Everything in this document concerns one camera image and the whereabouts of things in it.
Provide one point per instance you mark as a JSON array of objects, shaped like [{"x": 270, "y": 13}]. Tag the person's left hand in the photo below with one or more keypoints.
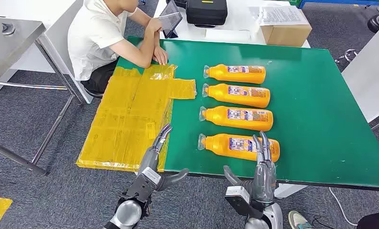
[{"x": 160, "y": 55}]

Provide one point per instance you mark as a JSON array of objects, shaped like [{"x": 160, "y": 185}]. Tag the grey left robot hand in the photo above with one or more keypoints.
[{"x": 149, "y": 158}]

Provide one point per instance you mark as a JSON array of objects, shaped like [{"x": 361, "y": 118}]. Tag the person's right hand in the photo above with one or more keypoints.
[{"x": 154, "y": 24}]

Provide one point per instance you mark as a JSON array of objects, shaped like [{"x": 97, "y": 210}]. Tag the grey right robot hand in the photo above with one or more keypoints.
[{"x": 265, "y": 180}]

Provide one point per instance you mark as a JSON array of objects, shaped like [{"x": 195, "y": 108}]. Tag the orange detergent bottle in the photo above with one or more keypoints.
[
  {"x": 221, "y": 94},
  {"x": 217, "y": 73},
  {"x": 221, "y": 147},
  {"x": 221, "y": 117}
]

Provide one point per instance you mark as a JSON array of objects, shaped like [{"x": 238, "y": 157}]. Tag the person's right forearm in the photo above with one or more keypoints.
[{"x": 147, "y": 50}]

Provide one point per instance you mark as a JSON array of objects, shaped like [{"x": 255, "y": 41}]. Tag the person's left forearm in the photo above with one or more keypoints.
[{"x": 157, "y": 39}]

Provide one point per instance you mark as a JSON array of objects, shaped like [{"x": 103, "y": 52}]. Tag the grey tablet on stand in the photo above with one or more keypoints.
[{"x": 170, "y": 19}]

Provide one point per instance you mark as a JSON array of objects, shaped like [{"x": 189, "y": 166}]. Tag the white table leg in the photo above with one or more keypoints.
[{"x": 290, "y": 190}]

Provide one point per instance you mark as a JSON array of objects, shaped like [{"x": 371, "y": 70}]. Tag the yellow taped cardboard sheet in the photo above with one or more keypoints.
[{"x": 129, "y": 120}]

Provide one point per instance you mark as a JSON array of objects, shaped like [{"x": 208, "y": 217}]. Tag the person's foot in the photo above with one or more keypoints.
[{"x": 298, "y": 219}]

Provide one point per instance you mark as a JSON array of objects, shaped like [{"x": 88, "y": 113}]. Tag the black carrying case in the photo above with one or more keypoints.
[{"x": 206, "y": 12}]

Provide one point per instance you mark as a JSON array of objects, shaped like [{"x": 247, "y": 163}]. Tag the person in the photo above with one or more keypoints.
[
  {"x": 91, "y": 34},
  {"x": 375, "y": 221}
]

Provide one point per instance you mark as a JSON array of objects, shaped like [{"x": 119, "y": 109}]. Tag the green table cover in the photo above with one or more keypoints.
[{"x": 318, "y": 126}]

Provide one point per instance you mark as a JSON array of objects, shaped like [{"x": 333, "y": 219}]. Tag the black stool seat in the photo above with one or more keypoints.
[{"x": 93, "y": 93}]

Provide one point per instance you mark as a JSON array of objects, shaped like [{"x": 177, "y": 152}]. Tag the white table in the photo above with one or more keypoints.
[{"x": 239, "y": 22}]

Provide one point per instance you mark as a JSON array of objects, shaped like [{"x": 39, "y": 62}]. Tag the printed paper sheet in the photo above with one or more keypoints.
[{"x": 281, "y": 15}]

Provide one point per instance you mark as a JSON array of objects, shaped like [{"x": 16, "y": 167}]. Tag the brown cardboard box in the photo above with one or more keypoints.
[{"x": 285, "y": 34}]

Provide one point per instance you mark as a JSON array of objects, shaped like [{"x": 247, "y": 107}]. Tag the green plastic crates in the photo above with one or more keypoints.
[{"x": 294, "y": 2}]

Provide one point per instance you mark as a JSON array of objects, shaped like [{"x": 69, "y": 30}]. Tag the steel table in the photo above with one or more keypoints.
[{"x": 9, "y": 47}]

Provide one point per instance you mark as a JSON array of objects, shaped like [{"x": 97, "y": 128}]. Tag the white panel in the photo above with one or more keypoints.
[{"x": 369, "y": 72}]

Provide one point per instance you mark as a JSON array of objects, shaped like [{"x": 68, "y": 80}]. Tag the blue metal rack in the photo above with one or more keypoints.
[{"x": 344, "y": 2}]

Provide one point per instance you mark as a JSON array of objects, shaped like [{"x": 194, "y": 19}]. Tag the black round stool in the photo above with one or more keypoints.
[{"x": 378, "y": 23}]

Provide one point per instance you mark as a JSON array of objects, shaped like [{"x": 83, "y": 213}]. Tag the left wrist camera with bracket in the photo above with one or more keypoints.
[{"x": 150, "y": 175}]

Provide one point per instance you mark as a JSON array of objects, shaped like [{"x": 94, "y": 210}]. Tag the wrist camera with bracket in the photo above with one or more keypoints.
[
  {"x": 150, "y": 175},
  {"x": 236, "y": 193}
]

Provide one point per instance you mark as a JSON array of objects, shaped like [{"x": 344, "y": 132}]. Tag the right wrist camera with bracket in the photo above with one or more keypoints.
[{"x": 236, "y": 193}]

